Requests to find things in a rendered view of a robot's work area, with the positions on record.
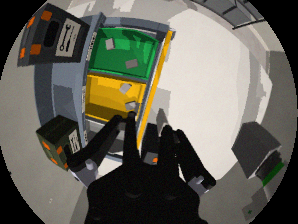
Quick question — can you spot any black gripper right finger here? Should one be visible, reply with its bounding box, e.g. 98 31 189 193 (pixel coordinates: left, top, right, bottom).
156 108 216 200

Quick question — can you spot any grey metal shelf rack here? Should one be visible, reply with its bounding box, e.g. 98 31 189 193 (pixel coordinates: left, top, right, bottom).
33 12 176 148

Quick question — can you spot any yellow bin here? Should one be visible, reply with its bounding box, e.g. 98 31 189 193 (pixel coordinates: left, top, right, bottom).
85 72 147 121

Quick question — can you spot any yellow long bar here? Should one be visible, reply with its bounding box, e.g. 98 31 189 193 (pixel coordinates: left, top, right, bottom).
137 30 172 148

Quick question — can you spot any green open bin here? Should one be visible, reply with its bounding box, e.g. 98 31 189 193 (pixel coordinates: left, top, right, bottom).
88 28 159 80

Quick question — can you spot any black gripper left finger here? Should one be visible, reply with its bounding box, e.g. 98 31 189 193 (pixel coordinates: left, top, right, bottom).
66 102 145 198

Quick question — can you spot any grey open bin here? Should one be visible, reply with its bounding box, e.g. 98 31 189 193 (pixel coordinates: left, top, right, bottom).
85 115 124 154

